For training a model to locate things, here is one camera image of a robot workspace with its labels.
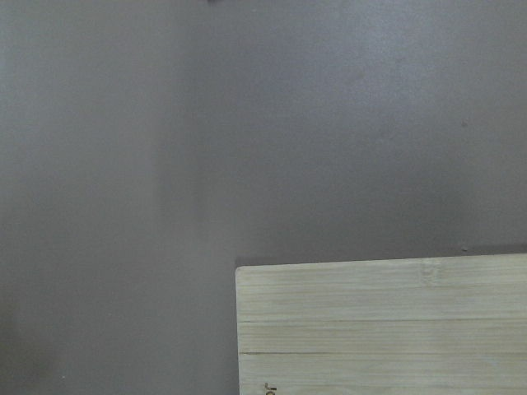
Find bamboo cutting board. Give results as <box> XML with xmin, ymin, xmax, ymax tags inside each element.
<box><xmin>236</xmin><ymin>253</ymin><xmax>526</xmax><ymax>394</ymax></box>

